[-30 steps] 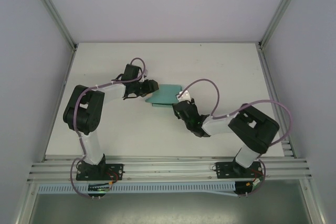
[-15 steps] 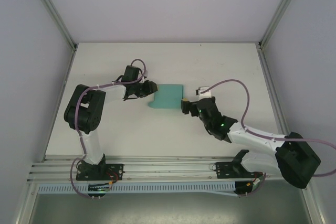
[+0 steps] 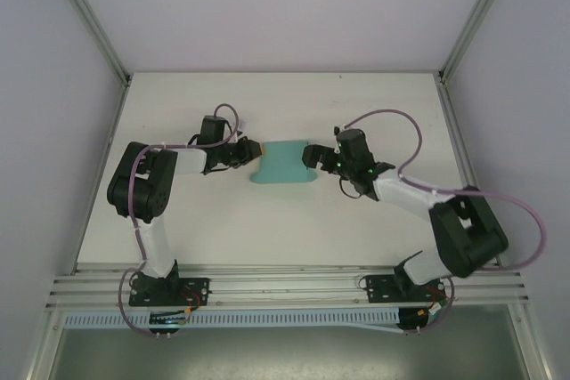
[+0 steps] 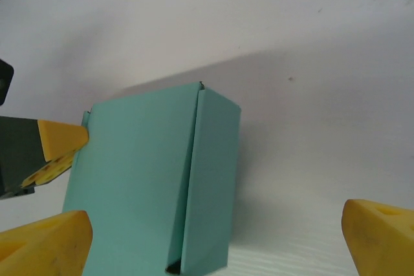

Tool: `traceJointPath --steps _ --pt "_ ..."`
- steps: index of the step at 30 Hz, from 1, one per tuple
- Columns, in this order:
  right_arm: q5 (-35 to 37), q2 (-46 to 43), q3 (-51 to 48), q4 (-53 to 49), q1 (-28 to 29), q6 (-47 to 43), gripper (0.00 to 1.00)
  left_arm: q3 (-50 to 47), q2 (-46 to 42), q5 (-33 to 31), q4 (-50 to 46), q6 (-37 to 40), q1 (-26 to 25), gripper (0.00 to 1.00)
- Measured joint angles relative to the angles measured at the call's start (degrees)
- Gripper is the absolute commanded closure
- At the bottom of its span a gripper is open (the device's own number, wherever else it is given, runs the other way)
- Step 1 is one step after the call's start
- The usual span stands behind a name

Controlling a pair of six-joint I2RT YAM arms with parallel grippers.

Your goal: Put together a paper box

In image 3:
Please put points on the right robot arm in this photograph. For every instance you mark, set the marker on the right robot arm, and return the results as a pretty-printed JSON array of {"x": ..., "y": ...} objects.
[{"x": 467, "y": 228}]

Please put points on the aluminium table edge rail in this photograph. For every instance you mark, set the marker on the aluminium table edge rail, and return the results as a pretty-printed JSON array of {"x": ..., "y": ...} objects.
[
  {"x": 450, "y": 117},
  {"x": 111, "y": 131}
]

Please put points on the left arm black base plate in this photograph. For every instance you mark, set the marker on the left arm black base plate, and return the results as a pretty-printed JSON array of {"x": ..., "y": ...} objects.
[{"x": 196, "y": 286}]

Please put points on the aluminium frame post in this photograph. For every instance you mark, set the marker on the aluminium frame post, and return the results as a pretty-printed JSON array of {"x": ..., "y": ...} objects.
[
  {"x": 476, "y": 19},
  {"x": 89, "y": 19}
]

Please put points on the aluminium frame leg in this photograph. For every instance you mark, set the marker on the aluminium frame leg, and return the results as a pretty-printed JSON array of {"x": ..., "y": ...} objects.
[
  {"x": 44, "y": 344},
  {"x": 532, "y": 344}
]

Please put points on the teal corrugated cardboard box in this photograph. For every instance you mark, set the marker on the teal corrugated cardboard box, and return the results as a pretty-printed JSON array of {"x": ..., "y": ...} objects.
[{"x": 285, "y": 162}]

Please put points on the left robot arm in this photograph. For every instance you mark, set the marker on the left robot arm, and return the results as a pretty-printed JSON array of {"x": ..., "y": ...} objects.
[{"x": 142, "y": 184}]

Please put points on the aluminium mounting rail beam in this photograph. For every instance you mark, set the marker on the aluminium mounting rail beam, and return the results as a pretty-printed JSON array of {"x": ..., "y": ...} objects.
[{"x": 285, "y": 284}]

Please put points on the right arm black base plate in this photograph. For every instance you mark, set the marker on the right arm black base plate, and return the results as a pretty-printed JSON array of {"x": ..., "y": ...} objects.
[{"x": 378, "y": 286}]

